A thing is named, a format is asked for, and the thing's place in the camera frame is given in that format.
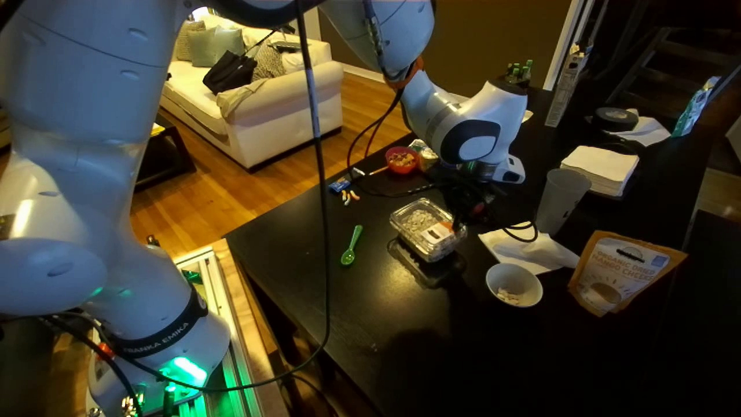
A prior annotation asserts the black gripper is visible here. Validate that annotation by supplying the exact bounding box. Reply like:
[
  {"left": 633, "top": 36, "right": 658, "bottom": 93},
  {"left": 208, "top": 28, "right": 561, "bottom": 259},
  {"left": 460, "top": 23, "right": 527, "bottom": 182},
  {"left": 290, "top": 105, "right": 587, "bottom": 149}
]
[{"left": 452, "top": 160, "right": 509, "bottom": 215}]

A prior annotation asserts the clear plastic lunchbox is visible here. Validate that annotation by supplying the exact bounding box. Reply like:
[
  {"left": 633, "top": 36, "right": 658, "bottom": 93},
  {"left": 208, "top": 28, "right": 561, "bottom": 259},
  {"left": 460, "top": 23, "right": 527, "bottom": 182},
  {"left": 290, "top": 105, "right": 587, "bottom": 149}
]
[{"left": 386, "top": 196, "right": 468, "bottom": 262}]

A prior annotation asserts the red snack bowl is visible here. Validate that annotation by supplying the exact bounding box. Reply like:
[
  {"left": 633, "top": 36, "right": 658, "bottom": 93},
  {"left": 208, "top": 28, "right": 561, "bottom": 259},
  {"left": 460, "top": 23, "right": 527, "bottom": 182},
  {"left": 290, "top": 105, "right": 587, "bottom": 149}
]
[{"left": 383, "top": 145, "right": 422, "bottom": 178}]

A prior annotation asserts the translucent plastic cup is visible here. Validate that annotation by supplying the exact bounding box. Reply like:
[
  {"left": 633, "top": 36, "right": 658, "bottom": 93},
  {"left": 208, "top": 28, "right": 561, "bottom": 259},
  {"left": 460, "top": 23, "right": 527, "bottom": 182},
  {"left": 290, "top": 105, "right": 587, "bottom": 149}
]
[{"left": 536, "top": 167, "right": 593, "bottom": 237}]

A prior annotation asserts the white paper sheet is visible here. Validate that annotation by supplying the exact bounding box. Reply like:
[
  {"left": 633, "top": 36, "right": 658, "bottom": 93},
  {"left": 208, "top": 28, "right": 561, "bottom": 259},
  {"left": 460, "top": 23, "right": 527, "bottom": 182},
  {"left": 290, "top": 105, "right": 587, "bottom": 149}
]
[{"left": 478, "top": 225, "right": 581, "bottom": 278}]

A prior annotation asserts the white bowl with seeds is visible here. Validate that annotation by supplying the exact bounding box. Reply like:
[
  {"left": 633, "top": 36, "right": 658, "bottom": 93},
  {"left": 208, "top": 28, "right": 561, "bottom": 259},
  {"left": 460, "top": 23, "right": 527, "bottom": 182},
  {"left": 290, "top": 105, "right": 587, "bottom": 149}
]
[{"left": 485, "top": 259, "right": 547, "bottom": 310}]

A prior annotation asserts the small green plant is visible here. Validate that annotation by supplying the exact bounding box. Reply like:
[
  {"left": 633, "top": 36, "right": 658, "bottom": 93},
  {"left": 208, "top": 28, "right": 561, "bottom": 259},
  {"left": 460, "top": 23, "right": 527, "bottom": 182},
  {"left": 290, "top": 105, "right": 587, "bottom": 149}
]
[{"left": 502, "top": 59, "right": 537, "bottom": 90}]

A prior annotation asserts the blue snack packet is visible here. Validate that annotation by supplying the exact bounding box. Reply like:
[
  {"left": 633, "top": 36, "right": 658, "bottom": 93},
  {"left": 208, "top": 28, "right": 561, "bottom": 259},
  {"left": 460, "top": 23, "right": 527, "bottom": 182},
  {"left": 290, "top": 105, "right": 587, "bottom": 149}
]
[{"left": 327, "top": 165, "right": 371, "bottom": 198}]

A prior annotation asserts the green plastic spoon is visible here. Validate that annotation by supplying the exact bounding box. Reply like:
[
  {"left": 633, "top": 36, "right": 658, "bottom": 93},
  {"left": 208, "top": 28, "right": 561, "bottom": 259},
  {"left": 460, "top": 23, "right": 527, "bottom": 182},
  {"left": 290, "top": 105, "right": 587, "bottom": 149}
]
[{"left": 339, "top": 223, "right": 367, "bottom": 269}]

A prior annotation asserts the black oval object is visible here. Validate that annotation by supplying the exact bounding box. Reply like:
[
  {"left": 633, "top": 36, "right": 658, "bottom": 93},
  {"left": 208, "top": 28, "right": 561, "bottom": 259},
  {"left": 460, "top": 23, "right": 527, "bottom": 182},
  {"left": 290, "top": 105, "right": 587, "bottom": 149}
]
[{"left": 593, "top": 105, "right": 641, "bottom": 133}]

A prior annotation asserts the orange cereal box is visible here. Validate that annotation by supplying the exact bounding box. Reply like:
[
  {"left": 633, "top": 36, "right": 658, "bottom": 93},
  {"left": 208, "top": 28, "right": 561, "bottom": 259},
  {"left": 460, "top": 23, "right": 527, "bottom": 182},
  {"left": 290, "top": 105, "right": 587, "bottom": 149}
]
[{"left": 568, "top": 228, "right": 690, "bottom": 321}]

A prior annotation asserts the crumpled white paper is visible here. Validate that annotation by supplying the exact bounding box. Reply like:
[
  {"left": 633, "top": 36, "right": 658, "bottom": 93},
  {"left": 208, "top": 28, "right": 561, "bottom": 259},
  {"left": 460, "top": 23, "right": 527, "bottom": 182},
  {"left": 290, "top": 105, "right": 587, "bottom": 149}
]
[{"left": 604, "top": 115, "right": 673, "bottom": 150}]

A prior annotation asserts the cream sofa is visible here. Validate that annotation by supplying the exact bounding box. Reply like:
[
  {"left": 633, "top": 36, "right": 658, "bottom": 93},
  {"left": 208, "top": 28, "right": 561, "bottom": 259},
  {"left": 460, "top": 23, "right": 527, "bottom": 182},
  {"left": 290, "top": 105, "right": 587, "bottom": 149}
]
[{"left": 160, "top": 6, "right": 347, "bottom": 171}]

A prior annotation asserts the green plastic bottle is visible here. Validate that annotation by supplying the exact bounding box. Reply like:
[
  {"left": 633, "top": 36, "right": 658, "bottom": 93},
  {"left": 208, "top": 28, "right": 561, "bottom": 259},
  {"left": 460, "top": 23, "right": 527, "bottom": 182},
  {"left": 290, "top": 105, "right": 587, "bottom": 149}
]
[{"left": 669, "top": 74, "right": 723, "bottom": 141}]

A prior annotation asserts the dark wooden staircase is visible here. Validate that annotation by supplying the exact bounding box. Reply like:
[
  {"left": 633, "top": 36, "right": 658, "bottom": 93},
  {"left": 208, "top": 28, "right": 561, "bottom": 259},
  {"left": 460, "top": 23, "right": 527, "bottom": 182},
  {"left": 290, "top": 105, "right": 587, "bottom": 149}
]
[{"left": 606, "top": 22, "right": 741, "bottom": 108}]

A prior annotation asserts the black bag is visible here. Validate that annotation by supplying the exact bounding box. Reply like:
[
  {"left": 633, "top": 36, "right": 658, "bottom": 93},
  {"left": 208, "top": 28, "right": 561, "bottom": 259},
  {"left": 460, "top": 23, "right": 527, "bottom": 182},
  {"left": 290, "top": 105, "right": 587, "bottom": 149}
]
[{"left": 202, "top": 48, "right": 262, "bottom": 98}]

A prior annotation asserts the wooden platform with metal rails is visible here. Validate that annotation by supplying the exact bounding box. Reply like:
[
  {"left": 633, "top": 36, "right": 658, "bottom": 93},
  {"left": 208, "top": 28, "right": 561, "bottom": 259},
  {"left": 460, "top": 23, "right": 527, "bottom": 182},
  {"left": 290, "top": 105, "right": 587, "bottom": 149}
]
[{"left": 172, "top": 243, "right": 291, "bottom": 417}]

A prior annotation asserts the pale sofa cushion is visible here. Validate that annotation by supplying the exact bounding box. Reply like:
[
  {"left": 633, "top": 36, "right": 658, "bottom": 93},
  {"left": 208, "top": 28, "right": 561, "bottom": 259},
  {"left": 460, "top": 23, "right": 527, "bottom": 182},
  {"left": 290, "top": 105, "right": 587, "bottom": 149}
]
[{"left": 178, "top": 15, "right": 248, "bottom": 71}]

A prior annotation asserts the dark low coffee table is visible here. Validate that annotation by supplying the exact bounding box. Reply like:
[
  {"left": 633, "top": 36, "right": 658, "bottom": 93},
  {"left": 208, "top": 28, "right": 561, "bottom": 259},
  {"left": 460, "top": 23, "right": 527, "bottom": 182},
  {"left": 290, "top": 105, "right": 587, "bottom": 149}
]
[{"left": 133, "top": 121, "right": 199, "bottom": 193}]

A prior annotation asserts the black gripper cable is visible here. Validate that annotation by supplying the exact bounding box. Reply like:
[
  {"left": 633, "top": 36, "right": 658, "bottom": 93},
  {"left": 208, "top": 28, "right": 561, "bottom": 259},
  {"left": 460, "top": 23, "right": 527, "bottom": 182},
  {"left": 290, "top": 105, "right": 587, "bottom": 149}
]
[{"left": 342, "top": 82, "right": 408, "bottom": 187}]

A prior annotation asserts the white door frame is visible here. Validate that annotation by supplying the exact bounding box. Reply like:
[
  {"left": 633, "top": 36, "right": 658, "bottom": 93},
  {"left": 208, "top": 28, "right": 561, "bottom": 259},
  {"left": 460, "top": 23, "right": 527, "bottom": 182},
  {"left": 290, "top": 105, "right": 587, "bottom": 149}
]
[{"left": 540, "top": 0, "right": 598, "bottom": 131}]

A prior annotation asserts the black hanging cable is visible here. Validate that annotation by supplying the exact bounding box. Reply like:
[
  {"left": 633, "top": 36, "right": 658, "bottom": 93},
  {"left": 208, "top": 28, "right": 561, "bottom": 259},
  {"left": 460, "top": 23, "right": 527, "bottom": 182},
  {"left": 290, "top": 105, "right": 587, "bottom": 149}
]
[{"left": 100, "top": 0, "right": 336, "bottom": 398}]

